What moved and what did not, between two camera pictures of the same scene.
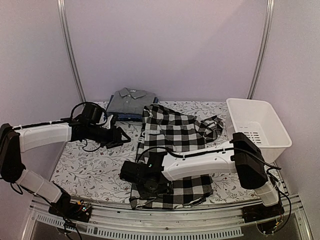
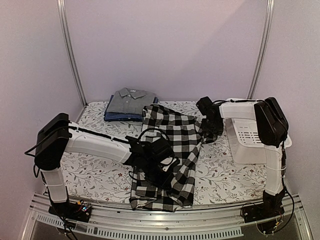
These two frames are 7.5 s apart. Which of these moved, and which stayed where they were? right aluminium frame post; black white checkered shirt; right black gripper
Moved: right black gripper; black white checkered shirt
Stayed: right aluminium frame post
